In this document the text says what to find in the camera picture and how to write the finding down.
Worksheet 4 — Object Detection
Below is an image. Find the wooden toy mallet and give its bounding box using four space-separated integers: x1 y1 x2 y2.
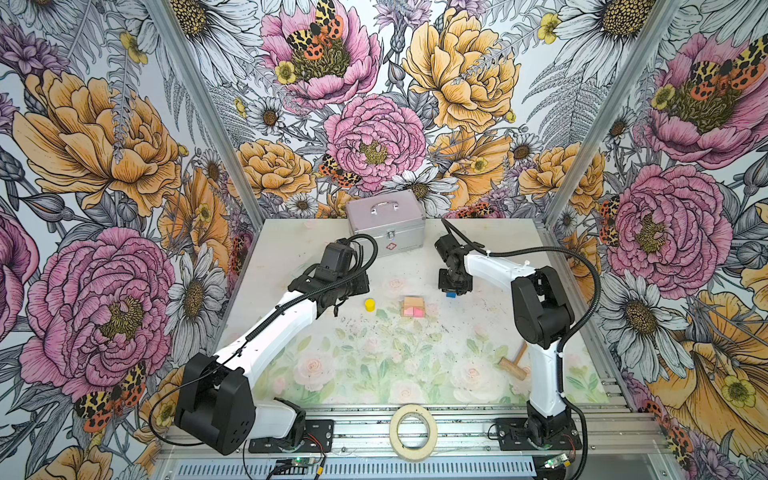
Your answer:
498 342 528 381

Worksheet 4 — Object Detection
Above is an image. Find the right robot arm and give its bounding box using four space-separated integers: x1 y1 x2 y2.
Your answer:
434 234 575 448

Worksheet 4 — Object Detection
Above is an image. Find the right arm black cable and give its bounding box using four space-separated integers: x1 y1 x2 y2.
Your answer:
440 217 602 480

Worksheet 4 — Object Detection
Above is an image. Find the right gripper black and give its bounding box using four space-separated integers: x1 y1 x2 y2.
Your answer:
437 268 473 295

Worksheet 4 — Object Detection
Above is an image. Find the short natural wood block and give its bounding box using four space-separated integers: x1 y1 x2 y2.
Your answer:
403 296 425 309

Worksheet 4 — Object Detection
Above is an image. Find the silver metal first-aid case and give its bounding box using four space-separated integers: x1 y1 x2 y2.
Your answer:
346 190 426 259

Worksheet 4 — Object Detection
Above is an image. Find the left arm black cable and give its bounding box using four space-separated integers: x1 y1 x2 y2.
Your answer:
148 233 380 448

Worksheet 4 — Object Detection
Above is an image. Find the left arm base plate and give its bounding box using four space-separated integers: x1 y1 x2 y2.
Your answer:
247 419 335 454

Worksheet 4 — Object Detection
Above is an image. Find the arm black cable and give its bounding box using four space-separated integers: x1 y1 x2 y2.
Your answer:
440 217 602 480
148 233 380 448

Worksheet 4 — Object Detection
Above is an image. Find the aluminium front rail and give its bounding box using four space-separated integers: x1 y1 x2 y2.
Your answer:
150 405 685 479

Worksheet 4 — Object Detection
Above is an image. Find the left aluminium frame post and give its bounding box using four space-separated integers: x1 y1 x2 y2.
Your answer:
147 1 265 234

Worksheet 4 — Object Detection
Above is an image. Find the masking tape roll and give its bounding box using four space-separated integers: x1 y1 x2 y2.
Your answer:
388 404 438 463

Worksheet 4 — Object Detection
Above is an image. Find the aluminium frame post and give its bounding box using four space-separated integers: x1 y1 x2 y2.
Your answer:
147 1 265 234
544 1 679 229

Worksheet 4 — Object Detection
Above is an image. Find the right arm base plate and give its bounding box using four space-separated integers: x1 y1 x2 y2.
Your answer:
488 417 582 451

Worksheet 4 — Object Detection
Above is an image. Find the right aluminium frame post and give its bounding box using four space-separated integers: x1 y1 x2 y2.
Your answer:
544 1 679 229

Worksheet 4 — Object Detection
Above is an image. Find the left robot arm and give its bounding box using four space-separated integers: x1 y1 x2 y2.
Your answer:
174 234 378 455

